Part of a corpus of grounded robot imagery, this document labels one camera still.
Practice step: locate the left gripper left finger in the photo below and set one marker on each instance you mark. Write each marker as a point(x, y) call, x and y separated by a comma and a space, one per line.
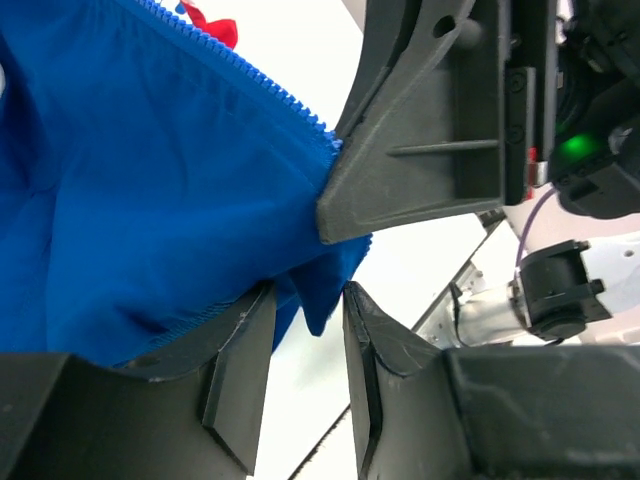
point(190, 410)

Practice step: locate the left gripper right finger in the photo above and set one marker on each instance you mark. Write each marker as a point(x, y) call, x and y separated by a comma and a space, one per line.
point(549, 412)

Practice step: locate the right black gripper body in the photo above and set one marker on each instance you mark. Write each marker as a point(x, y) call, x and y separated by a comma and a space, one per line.
point(579, 77)

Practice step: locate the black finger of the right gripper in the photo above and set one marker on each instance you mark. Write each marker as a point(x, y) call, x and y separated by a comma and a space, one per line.
point(423, 127)

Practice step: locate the blue white red jacket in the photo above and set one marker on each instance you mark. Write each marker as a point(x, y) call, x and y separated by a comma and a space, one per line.
point(150, 176)

